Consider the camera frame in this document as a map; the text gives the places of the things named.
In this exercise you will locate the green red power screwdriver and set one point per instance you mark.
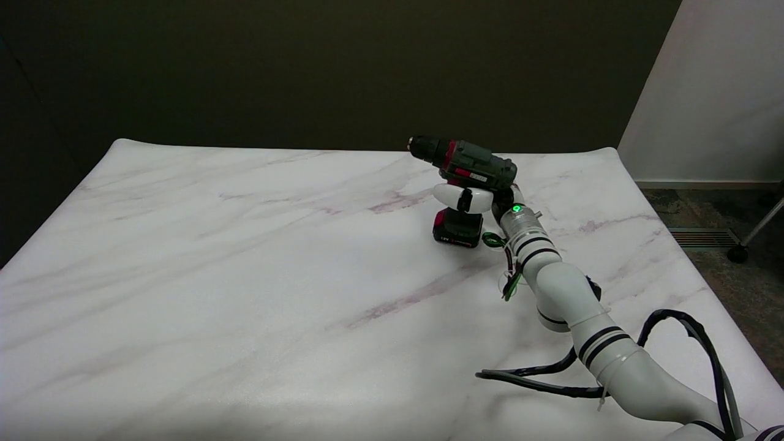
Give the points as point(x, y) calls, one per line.
point(471, 164)

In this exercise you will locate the metal floor vent grille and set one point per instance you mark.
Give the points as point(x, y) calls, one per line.
point(704, 237)

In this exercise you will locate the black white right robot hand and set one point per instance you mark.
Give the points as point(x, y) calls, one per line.
point(474, 200)

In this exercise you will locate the grey chair leg with caster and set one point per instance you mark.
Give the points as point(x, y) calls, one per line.
point(759, 228)

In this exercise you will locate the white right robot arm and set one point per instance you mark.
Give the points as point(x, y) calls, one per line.
point(560, 291)

